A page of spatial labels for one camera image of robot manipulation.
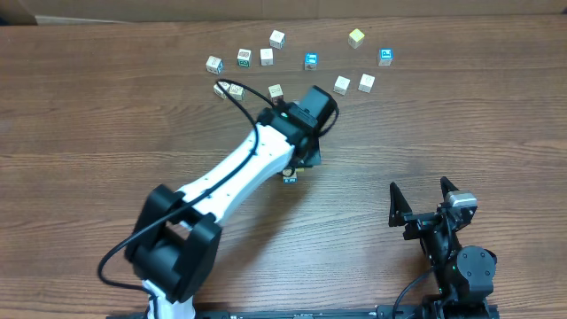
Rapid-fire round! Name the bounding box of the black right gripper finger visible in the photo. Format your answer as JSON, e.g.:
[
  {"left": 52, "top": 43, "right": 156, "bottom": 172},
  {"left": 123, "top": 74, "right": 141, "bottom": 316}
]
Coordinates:
[
  {"left": 388, "top": 182, "right": 412, "bottom": 227},
  {"left": 440, "top": 176, "right": 458, "bottom": 199}
]

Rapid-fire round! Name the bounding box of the yellow letter K block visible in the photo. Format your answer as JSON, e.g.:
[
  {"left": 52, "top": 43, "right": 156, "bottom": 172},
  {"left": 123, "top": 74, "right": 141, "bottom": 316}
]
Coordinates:
[{"left": 281, "top": 167, "right": 304, "bottom": 179}]

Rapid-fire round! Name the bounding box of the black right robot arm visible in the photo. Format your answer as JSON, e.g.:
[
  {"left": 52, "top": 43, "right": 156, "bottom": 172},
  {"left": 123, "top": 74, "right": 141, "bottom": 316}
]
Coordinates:
[{"left": 385, "top": 176, "right": 500, "bottom": 319}]

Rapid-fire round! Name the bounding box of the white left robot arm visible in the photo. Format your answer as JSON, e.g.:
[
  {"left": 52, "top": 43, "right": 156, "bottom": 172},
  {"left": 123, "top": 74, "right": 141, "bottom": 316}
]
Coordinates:
[{"left": 125, "top": 86, "right": 338, "bottom": 318}]

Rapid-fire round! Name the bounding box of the green side violin block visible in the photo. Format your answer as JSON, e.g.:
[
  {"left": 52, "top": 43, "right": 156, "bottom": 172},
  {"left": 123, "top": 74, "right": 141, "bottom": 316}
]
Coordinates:
[{"left": 333, "top": 76, "right": 351, "bottom": 96}]

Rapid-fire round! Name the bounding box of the red letter E block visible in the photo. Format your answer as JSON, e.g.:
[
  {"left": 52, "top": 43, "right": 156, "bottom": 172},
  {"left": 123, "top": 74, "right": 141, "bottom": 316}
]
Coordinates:
[{"left": 268, "top": 84, "right": 284, "bottom": 105}]

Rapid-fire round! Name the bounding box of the blue top picture block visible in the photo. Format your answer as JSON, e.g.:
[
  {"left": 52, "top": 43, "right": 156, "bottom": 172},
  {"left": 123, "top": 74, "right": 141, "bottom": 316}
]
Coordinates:
[{"left": 304, "top": 52, "right": 318, "bottom": 71}]

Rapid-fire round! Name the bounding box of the red side picture block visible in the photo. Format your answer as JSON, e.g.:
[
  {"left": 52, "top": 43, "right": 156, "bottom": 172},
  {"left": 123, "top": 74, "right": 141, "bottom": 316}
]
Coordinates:
[{"left": 358, "top": 74, "right": 376, "bottom": 93}]

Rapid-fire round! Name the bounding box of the ice cream picture block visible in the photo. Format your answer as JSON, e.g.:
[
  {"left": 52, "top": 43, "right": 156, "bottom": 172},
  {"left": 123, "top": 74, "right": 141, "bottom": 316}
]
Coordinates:
[{"left": 260, "top": 48, "right": 275, "bottom": 66}]

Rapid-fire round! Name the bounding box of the plain white wooden block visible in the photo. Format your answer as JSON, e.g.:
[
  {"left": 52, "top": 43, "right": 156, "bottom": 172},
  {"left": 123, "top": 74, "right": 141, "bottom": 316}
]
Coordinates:
[{"left": 229, "top": 84, "right": 245, "bottom": 101}]

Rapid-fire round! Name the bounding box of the far white wooden block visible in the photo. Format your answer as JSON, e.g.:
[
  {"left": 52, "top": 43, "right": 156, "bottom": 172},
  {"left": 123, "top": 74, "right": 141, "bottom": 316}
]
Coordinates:
[{"left": 269, "top": 30, "right": 285, "bottom": 50}]

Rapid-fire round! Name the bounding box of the yellow top wooden block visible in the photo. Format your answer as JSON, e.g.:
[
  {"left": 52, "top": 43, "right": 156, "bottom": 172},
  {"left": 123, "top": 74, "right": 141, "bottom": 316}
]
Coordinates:
[{"left": 347, "top": 28, "right": 365, "bottom": 49}]

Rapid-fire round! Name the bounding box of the green letter B block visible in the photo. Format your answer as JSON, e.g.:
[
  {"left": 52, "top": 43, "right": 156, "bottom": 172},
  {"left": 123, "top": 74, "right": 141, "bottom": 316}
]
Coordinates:
[{"left": 237, "top": 49, "right": 252, "bottom": 67}]

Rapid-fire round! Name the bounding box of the blue top far block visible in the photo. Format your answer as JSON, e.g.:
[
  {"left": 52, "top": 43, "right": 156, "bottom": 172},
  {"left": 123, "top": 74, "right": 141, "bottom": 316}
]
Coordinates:
[{"left": 377, "top": 48, "right": 393, "bottom": 66}]

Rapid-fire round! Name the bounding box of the yellow side picture block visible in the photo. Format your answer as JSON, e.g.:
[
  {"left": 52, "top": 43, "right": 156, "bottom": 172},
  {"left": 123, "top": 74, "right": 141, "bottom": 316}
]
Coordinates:
[{"left": 214, "top": 82, "right": 230, "bottom": 99}]

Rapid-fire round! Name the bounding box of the car picture wooden block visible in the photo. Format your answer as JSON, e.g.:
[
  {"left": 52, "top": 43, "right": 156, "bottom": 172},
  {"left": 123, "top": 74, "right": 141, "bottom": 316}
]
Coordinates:
[{"left": 206, "top": 56, "right": 224, "bottom": 74}]

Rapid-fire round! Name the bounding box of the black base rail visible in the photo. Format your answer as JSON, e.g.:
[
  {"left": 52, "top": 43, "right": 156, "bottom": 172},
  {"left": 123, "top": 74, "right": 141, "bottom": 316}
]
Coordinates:
[{"left": 105, "top": 303, "right": 501, "bottom": 319}]

